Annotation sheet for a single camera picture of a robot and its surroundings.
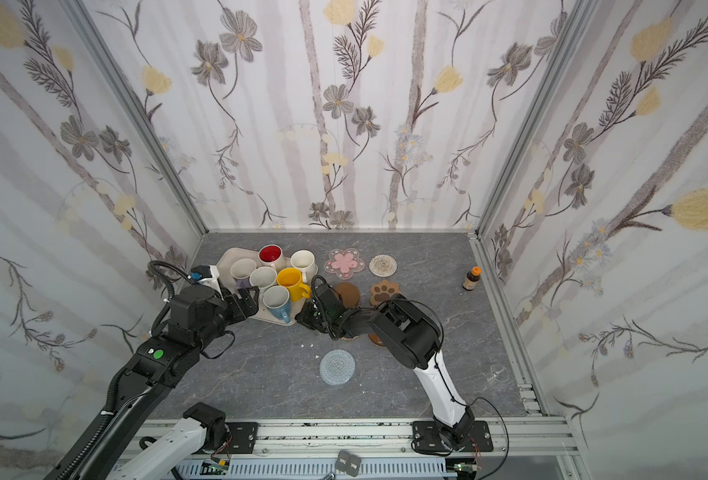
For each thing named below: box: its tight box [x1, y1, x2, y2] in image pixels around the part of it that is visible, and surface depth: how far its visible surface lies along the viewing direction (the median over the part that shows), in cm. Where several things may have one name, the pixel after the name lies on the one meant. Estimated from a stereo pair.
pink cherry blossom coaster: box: [324, 248, 366, 281], surface depth 113 cm
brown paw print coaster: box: [370, 280, 402, 306], surface depth 105 cm
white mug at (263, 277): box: [249, 266, 277, 292], surface depth 100 cm
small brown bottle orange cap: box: [462, 266, 483, 291], surface depth 101 cm
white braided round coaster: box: [369, 254, 398, 278], surface depth 113 cm
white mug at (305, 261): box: [290, 249, 319, 284], surface depth 102 cm
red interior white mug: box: [258, 244, 286, 272], surface depth 105 cm
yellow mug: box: [276, 267, 311, 302], surface depth 98 cm
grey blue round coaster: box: [319, 349, 356, 385], surface depth 88 cm
